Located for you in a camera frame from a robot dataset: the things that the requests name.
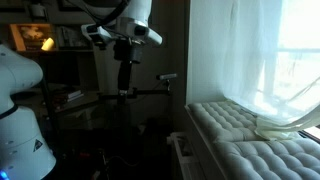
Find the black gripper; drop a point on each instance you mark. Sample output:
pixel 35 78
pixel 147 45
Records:
pixel 128 50

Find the silver camera on boom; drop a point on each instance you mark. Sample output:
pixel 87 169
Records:
pixel 166 76

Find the row of shelf books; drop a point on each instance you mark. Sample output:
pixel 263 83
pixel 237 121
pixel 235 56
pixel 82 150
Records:
pixel 71 37

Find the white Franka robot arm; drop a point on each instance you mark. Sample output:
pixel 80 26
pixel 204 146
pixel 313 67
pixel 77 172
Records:
pixel 20 140

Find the stack of books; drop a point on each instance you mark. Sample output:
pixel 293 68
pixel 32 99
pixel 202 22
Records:
pixel 71 95

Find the dark wooden desk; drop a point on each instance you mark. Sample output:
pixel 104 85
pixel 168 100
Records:
pixel 76 108

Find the small yellow object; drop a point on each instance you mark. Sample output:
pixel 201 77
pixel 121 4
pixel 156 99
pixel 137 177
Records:
pixel 48 44

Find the black upright pole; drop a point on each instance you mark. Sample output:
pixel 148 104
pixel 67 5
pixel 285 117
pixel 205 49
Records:
pixel 48 103

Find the black boom stand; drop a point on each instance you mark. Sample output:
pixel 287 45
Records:
pixel 146 91

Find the white radiator frame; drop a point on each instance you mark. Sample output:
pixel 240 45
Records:
pixel 183 153

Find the wooden shelf unit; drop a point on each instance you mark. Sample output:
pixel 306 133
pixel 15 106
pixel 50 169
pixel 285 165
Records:
pixel 86 66

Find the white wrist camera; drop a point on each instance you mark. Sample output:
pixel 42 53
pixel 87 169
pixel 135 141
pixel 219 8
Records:
pixel 96 33

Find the white sheer curtain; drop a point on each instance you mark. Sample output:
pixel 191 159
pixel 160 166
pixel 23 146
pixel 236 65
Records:
pixel 253 60

